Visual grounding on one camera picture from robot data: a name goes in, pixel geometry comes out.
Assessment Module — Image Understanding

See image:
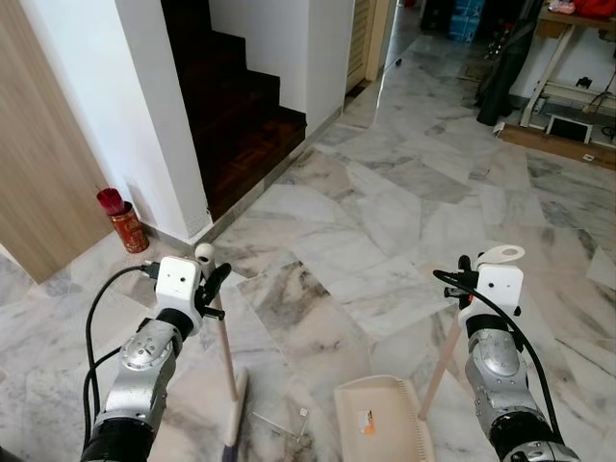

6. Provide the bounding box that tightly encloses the dark wooden staircase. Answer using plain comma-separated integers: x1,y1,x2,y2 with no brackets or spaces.
159,0,309,218

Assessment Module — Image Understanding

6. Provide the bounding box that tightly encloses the wooden handle broom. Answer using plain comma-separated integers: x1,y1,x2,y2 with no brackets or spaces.
194,243,250,453

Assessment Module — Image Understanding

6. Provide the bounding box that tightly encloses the clear plastic scrap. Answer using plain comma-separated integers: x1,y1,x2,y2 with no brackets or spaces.
252,412,311,446

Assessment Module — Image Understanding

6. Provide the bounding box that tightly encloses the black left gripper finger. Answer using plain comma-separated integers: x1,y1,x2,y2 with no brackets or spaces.
200,263,232,301

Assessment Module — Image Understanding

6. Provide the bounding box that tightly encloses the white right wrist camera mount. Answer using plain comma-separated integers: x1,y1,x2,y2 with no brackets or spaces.
474,265,526,324

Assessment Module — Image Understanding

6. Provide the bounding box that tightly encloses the beige long handle dustpan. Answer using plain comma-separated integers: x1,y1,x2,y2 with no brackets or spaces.
334,244,527,462

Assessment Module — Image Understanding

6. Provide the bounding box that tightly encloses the light wooden louvre door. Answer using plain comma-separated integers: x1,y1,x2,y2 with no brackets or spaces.
346,0,396,92

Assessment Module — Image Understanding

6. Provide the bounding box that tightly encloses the long wooden plank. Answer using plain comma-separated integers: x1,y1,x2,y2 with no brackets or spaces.
496,123,616,171

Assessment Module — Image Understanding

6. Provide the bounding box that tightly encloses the small framed screen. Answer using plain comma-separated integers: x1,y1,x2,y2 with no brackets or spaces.
544,114,585,143

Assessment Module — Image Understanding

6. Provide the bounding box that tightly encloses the black rolled tube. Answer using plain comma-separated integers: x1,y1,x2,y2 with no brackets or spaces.
476,19,545,128

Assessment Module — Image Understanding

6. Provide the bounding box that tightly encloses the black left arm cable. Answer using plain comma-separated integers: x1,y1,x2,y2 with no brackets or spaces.
85,265,160,449

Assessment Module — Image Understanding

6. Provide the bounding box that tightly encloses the blue box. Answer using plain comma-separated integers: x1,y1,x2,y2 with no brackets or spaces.
450,0,487,41

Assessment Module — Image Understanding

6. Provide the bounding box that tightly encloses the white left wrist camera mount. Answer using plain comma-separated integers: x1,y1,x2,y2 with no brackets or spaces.
154,256,204,315

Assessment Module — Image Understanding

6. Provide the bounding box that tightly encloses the light wooden wall panel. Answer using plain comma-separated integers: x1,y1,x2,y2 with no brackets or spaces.
0,0,112,285

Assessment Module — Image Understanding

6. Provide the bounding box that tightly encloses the red printed can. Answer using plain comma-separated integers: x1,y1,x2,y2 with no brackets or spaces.
96,188,150,254

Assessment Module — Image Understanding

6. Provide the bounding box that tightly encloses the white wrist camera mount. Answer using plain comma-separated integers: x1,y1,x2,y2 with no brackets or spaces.
154,256,204,315
474,265,526,324

